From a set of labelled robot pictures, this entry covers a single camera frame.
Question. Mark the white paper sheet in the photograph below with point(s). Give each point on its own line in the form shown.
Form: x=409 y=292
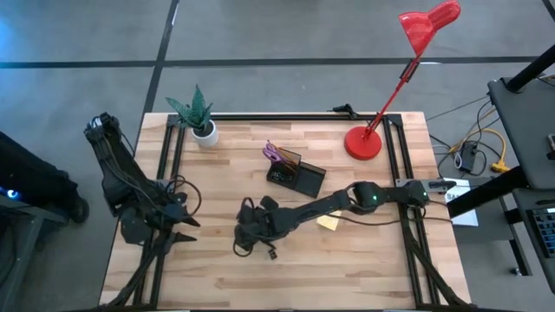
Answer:
x=466 y=216

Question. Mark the white plant pot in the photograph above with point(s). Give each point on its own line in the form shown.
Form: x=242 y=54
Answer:
x=207 y=138

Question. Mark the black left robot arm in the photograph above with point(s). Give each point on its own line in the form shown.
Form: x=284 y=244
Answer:
x=117 y=173

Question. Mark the black desk support beam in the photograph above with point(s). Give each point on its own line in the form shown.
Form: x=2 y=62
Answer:
x=485 y=195

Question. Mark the black aluminium table frame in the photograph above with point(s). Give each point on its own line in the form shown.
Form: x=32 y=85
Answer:
x=390 y=143

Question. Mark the black power strip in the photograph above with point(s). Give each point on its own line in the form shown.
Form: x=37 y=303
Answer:
x=468 y=158

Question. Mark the black binder clip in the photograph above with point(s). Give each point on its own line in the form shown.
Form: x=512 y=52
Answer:
x=273 y=255

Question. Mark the black keyboard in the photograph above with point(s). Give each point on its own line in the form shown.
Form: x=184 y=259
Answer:
x=544 y=229

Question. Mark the black plug adapter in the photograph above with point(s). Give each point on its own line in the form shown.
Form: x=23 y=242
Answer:
x=344 y=108

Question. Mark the dark grey desk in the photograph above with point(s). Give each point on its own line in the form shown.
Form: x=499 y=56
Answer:
x=526 y=260
x=524 y=130

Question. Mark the black box with blue light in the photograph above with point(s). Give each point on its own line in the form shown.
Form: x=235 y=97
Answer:
x=26 y=173

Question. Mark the yellow sticky note pad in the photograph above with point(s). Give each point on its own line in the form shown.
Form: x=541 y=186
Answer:
x=327 y=223

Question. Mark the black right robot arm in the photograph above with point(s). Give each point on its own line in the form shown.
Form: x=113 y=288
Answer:
x=321 y=208

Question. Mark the black mesh desk organizer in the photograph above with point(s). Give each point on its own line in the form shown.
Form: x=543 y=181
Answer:
x=310 y=180

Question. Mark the red desk lamp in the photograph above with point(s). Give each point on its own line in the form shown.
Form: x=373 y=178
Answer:
x=363 y=144

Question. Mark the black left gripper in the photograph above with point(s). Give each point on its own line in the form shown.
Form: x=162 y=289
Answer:
x=171 y=210

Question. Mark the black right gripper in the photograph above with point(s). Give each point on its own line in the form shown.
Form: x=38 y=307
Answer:
x=260 y=225

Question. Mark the orange wooden pencil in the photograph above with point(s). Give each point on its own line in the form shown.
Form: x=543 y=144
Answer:
x=288 y=157

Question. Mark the green spiky plant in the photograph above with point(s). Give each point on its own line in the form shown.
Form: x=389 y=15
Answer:
x=197 y=110

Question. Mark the purple pen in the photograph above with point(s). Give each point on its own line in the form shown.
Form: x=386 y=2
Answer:
x=272 y=152

